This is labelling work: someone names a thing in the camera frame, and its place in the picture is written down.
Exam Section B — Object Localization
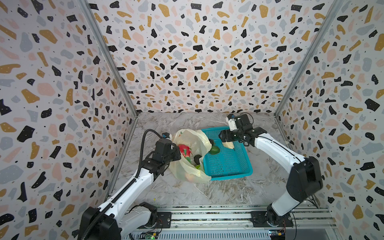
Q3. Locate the green circuit board left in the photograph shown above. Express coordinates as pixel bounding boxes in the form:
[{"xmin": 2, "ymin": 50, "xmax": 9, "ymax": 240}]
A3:
[{"xmin": 139, "ymin": 232, "xmax": 159, "ymax": 240}]

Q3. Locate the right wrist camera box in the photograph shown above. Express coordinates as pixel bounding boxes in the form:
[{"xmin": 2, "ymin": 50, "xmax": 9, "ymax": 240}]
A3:
[{"xmin": 226, "ymin": 114, "xmax": 238, "ymax": 131}]

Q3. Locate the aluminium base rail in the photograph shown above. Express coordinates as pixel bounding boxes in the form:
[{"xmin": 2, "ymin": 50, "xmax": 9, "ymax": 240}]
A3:
[{"xmin": 119, "ymin": 204, "xmax": 340, "ymax": 240}]

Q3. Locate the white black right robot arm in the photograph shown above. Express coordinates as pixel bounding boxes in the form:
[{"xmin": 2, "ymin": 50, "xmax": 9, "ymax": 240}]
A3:
[{"xmin": 219, "ymin": 114, "xmax": 323, "ymax": 227}]

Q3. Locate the aluminium left corner post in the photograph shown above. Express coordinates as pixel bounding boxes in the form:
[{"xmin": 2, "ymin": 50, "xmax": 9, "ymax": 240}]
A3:
[{"xmin": 78, "ymin": 1, "xmax": 138, "ymax": 119}]

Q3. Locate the black corrugated cable conduit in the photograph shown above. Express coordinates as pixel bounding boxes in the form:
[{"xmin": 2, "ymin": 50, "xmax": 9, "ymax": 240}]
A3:
[{"xmin": 79, "ymin": 128, "xmax": 164, "ymax": 240}]

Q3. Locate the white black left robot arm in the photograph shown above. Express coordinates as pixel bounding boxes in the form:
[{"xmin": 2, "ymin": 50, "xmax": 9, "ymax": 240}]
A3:
[{"xmin": 78, "ymin": 139, "xmax": 181, "ymax": 240}]

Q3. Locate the green lime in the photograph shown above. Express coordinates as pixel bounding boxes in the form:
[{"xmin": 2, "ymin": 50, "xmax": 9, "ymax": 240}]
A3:
[{"xmin": 209, "ymin": 145, "xmax": 221, "ymax": 155}]

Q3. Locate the green circuit board right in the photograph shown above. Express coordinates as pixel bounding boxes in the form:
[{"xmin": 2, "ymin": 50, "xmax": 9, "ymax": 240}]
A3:
[{"xmin": 269, "ymin": 230, "xmax": 286, "ymax": 240}]

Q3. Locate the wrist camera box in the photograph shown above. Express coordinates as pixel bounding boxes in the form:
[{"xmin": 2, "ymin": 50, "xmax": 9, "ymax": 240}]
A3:
[
  {"xmin": 226, "ymin": 114, "xmax": 238, "ymax": 131},
  {"xmin": 162, "ymin": 133, "xmax": 172, "ymax": 140}
]

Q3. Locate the aluminium corner post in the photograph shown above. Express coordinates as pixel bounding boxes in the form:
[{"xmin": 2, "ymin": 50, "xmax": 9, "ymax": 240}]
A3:
[
  {"xmin": 78, "ymin": 1, "xmax": 138, "ymax": 119},
  {"xmin": 274, "ymin": 0, "xmax": 344, "ymax": 120}
]

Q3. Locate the green circuit board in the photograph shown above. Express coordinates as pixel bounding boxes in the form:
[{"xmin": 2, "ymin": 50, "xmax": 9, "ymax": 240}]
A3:
[
  {"xmin": 269, "ymin": 230, "xmax": 286, "ymax": 240},
  {"xmin": 139, "ymin": 232, "xmax": 159, "ymax": 240}
]

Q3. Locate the aluminium right corner post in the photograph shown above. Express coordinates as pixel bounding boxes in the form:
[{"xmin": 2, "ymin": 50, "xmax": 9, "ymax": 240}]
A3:
[{"xmin": 274, "ymin": 0, "xmax": 344, "ymax": 120}]

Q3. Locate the teal plastic basket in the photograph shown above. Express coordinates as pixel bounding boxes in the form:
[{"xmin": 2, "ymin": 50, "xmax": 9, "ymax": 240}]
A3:
[{"xmin": 202, "ymin": 127, "xmax": 253, "ymax": 181}]

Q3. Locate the cream plastic bag orange print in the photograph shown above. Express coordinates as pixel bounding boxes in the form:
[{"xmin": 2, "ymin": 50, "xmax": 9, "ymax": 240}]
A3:
[{"xmin": 170, "ymin": 129, "xmax": 213, "ymax": 183}]

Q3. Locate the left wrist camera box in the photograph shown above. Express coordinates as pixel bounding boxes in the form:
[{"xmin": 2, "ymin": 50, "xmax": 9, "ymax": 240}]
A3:
[{"xmin": 162, "ymin": 133, "xmax": 172, "ymax": 140}]

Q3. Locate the dark avocado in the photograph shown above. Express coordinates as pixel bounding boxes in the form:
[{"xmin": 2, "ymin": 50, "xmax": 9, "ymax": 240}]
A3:
[{"xmin": 194, "ymin": 155, "xmax": 202, "ymax": 165}]

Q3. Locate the red dragon fruit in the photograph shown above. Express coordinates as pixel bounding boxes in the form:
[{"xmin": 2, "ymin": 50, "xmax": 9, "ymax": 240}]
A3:
[{"xmin": 178, "ymin": 144, "xmax": 193, "ymax": 162}]

